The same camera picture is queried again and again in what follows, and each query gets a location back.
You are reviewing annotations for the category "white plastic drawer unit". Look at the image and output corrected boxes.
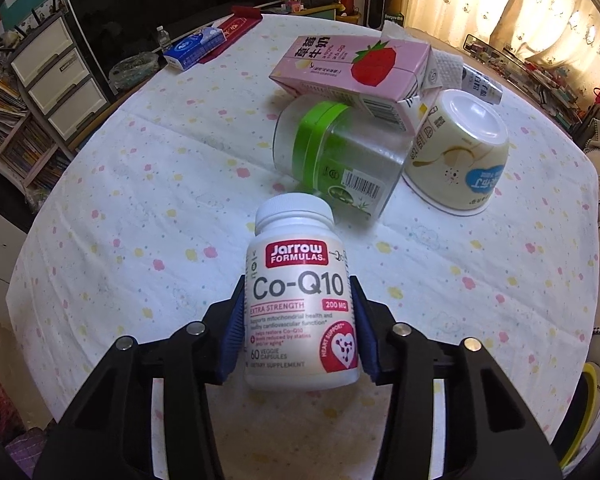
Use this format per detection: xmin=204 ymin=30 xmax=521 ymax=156
xmin=10 ymin=12 xmax=112 ymax=145

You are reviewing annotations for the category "cream yogurt cup upside down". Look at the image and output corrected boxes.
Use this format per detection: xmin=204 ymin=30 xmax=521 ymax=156
xmin=402 ymin=89 xmax=510 ymax=217

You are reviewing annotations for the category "crumpled white tissue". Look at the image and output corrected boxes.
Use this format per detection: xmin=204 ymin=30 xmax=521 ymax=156
xmin=380 ymin=25 xmax=466 ymax=87

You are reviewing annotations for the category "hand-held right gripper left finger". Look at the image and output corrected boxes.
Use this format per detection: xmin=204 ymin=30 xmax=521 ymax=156
xmin=32 ymin=275 xmax=246 ymax=480

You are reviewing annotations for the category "curved black television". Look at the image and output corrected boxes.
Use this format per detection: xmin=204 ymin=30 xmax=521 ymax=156
xmin=60 ymin=0 xmax=281 ymax=97

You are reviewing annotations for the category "clear jar with green lid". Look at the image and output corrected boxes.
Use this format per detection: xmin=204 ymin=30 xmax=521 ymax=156
xmin=272 ymin=92 xmax=413 ymax=221

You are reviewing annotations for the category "blue tissue pack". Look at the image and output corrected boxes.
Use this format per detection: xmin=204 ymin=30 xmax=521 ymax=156
xmin=162 ymin=27 xmax=227 ymax=71

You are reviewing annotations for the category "pink strawberry milk carton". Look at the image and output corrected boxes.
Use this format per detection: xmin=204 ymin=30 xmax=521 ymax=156
xmin=270 ymin=35 xmax=433 ymax=133

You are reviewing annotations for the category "small white labelled bottle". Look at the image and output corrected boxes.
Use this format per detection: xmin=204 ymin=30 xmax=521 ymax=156
xmin=462 ymin=65 xmax=504 ymax=107

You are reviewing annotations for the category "glass coffee table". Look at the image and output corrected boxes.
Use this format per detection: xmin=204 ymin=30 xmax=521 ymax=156
xmin=462 ymin=32 xmax=596 ymax=128

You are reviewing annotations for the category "yellow-rimmed black trash bin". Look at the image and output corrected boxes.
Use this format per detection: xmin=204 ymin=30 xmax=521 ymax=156
xmin=555 ymin=360 xmax=600 ymax=471

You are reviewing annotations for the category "white supplement bottle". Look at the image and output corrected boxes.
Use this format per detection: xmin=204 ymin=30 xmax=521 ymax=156
xmin=244 ymin=192 xmax=363 ymax=393

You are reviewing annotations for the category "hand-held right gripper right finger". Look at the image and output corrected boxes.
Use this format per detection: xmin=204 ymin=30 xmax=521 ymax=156
xmin=347 ymin=275 xmax=563 ymax=480

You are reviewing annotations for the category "red flat box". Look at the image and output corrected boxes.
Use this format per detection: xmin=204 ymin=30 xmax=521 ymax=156
xmin=197 ymin=5 xmax=263 ymax=63

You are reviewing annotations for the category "crumpled clear plastic bag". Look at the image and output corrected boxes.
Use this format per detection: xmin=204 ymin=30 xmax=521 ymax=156
xmin=109 ymin=54 xmax=158 ymax=89

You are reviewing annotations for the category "green yellow television cabinet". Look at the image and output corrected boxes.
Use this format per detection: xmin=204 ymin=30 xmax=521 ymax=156
xmin=260 ymin=0 xmax=361 ymax=23

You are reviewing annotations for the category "pile of books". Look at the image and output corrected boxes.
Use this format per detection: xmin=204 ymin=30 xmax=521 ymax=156
xmin=0 ymin=60 xmax=73 ymax=192

